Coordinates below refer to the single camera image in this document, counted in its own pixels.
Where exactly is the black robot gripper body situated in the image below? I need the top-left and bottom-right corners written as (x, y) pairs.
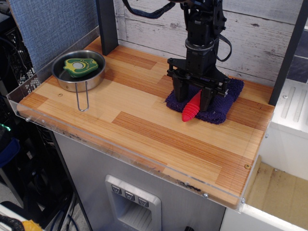
top-left (167, 45), bottom-right (230, 96)

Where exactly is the steel pan with wire handle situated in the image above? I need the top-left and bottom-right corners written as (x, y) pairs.
top-left (51, 50), bottom-right (106, 112)

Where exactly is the stainless toy fridge cabinet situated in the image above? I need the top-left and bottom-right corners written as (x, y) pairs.
top-left (55, 134), bottom-right (225, 231)

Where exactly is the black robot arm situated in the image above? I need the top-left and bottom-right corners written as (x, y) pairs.
top-left (167, 0), bottom-right (230, 111)

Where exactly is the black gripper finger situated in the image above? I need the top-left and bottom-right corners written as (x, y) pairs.
top-left (200, 87), bottom-right (218, 112)
top-left (172, 74), bottom-right (190, 102)

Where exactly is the clear acrylic edge guard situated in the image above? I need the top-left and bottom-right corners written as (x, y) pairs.
top-left (6, 26), bottom-right (271, 214)

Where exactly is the black vertical post right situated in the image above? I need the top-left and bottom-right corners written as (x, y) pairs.
top-left (269, 0), bottom-right (308, 106)

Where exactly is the green yellow toy pepper slice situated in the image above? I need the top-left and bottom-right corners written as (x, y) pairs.
top-left (63, 58), bottom-right (99, 78)

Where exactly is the white toy sink unit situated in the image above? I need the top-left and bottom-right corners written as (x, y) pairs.
top-left (221, 79), bottom-right (308, 231)

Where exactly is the grey water dispenser panel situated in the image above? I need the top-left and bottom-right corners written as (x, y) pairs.
top-left (105, 175), bottom-right (162, 231)

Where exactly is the red handled metal fork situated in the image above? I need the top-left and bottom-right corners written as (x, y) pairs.
top-left (182, 90), bottom-right (233, 124)

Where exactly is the dark purple folded towel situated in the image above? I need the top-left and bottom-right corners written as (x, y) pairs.
top-left (166, 78), bottom-right (244, 124)

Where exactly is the blue fabric panel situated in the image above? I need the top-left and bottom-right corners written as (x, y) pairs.
top-left (8, 0), bottom-right (98, 71)

